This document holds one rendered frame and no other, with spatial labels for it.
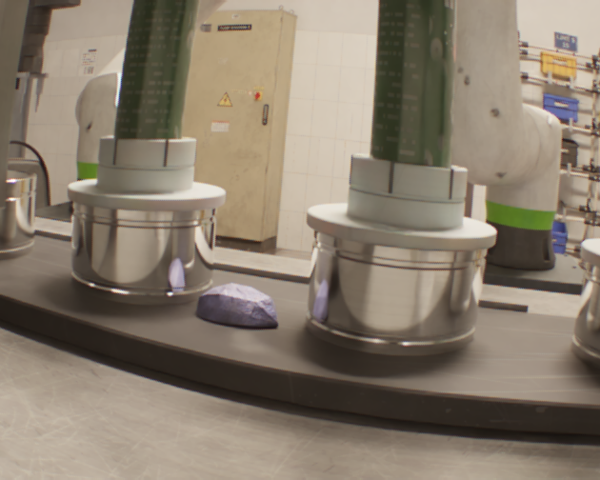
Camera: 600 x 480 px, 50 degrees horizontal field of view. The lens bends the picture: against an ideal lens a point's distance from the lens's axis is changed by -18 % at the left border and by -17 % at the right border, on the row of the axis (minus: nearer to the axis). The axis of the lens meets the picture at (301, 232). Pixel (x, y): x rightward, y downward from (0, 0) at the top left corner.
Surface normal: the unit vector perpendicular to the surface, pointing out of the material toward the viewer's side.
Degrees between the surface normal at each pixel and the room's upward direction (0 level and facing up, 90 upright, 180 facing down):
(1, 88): 90
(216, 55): 90
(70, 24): 90
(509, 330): 0
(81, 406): 0
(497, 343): 0
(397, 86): 90
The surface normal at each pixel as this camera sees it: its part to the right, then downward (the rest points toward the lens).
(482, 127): -0.22, 0.00
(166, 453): 0.08, -0.98
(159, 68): 0.27, 0.18
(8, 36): 0.95, 0.13
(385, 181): -0.51, 0.10
